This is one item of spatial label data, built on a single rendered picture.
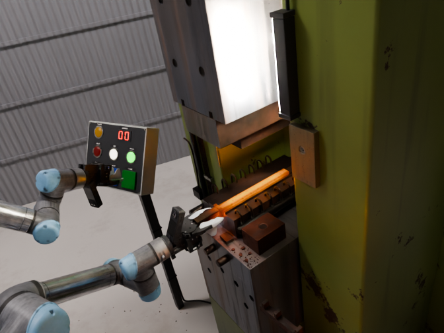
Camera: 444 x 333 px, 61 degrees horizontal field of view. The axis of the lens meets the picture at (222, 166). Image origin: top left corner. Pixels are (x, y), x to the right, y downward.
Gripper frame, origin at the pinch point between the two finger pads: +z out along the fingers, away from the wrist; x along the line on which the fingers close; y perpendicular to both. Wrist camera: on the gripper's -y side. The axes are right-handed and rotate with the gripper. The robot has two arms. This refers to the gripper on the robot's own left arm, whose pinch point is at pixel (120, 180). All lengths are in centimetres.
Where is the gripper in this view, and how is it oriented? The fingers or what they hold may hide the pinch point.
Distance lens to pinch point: 159.4
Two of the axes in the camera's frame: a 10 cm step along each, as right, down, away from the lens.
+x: -8.6, -1.4, 4.9
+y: 1.1, -9.9, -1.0
